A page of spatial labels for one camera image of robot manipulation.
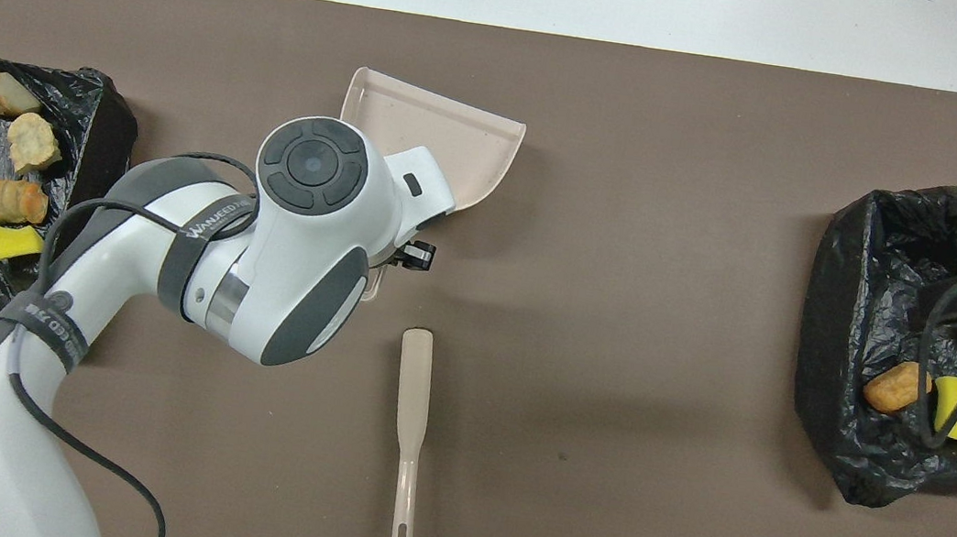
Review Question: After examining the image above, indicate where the brown cork-like lump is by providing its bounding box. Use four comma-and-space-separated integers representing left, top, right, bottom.
861, 356, 936, 420

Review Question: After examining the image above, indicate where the beige hand brush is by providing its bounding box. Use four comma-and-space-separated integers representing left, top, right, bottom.
376, 326, 442, 537

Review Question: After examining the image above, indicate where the beige plastic dustpan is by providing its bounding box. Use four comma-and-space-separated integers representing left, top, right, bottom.
316, 64, 533, 320

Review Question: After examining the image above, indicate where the bread piece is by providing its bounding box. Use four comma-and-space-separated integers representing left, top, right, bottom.
0, 71, 47, 122
1, 109, 68, 180
0, 178, 52, 229

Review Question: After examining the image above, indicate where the small yellow sponge wedge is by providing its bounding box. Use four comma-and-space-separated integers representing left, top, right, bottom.
0, 219, 48, 268

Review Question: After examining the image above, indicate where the bread piece top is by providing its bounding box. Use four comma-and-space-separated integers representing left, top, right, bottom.
0, 178, 52, 229

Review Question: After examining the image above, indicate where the black bag-lined bin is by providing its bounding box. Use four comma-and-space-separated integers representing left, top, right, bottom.
0, 54, 147, 341
779, 167, 957, 519

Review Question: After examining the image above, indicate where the brown table mat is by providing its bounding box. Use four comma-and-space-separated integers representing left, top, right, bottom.
0, 0, 957, 537

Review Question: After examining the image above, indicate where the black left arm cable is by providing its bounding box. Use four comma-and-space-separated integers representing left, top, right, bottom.
0, 129, 267, 537

